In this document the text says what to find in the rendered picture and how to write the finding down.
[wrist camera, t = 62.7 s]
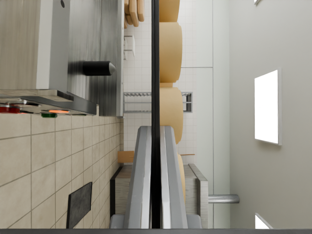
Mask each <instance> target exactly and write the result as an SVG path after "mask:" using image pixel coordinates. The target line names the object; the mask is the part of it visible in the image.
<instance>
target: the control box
mask: <svg viewBox="0 0 312 234"><path fill-rule="evenodd" d="M67 94H69V95H71V96H74V101H73V102H58V101H54V100H51V99H47V98H44V97H40V96H9V95H5V94H0V107H10V108H18V109H20V113H22V114H23V113H27V114H32V115H40V116H41V114H57V115H58V116H72V115H86V116H95V115H97V104H95V103H93V102H90V101H88V100H86V99H83V98H81V97H78V96H76V95H74V94H71V93H69V92H67ZM9 104H32V105H37V106H38V107H35V108H30V107H17V106H11V105H9ZM49 111H67V112H68V113H55V112H49Z"/></svg>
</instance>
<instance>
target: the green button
mask: <svg viewBox="0 0 312 234"><path fill-rule="evenodd" d="M41 117H43V118H57V117H58V115H57V114H41Z"/></svg>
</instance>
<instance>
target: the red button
mask: <svg viewBox="0 0 312 234"><path fill-rule="evenodd" d="M0 113H1V114H18V113H20V109H18V108H10V107H0Z"/></svg>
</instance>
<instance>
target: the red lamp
mask: <svg viewBox="0 0 312 234"><path fill-rule="evenodd" d="M9 105H11V106H17V107H30V108H35V107H38V106H37V105H32V104H9Z"/></svg>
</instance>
